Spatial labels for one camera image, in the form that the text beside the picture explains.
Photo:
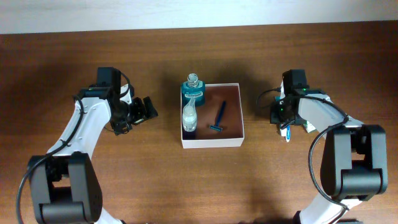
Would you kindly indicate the green white soap packet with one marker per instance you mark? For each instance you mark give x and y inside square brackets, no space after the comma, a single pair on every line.
[309,127]

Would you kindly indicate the clear pump sanitizer bottle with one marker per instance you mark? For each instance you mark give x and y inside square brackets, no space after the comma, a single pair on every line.
[189,120]

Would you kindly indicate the blue disposable razor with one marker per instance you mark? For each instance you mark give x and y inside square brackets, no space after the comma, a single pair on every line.
[217,126]

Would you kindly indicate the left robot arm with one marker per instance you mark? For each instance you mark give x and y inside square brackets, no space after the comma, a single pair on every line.
[63,183]

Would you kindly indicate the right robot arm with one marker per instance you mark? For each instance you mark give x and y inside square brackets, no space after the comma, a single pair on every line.
[347,160]

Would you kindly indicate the white cardboard box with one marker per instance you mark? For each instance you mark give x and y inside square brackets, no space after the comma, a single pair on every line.
[232,121]

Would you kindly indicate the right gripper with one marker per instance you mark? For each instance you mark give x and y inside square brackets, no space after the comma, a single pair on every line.
[275,117]

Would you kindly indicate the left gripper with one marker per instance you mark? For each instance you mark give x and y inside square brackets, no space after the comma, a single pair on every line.
[142,113]

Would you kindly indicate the teal mouthwash bottle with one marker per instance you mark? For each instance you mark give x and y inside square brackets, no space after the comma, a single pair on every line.
[193,88]

